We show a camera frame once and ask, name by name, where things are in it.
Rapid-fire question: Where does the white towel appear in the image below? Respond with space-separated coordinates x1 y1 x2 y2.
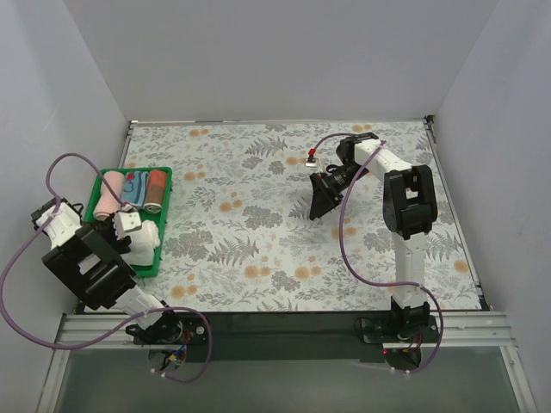
123 220 160 267

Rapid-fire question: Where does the pink towel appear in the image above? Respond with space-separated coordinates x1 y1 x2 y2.
93 170 125 221

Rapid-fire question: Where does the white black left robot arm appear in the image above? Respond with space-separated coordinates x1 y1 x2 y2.
31 199 183 344

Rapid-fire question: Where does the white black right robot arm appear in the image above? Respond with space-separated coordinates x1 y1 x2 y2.
306 133 438 338

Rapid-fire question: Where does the blue rolled towel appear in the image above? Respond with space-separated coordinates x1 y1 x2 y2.
121 170 149 209

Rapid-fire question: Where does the green plastic tray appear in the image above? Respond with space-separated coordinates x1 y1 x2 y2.
84 167 172 278

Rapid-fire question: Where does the orange rolled towel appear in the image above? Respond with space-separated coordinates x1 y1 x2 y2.
143 170 167 213

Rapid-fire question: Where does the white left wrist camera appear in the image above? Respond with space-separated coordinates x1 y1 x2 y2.
113 211 142 239

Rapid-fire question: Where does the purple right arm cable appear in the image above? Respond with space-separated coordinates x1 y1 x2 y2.
307 132 444 374

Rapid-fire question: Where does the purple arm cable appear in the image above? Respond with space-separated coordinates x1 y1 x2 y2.
0 152 214 384
307 132 444 374

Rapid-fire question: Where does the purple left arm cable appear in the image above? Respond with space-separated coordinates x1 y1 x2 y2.
0 152 214 384

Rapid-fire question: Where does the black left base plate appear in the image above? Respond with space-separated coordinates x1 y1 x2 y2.
125 315 208 345

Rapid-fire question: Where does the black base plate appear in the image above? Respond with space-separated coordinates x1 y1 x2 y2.
125 315 208 345
354 312 439 344

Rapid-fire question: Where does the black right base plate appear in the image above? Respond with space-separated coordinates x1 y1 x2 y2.
354 312 439 344

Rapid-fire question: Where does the aluminium frame rail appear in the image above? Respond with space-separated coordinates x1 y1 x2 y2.
54 311 517 350

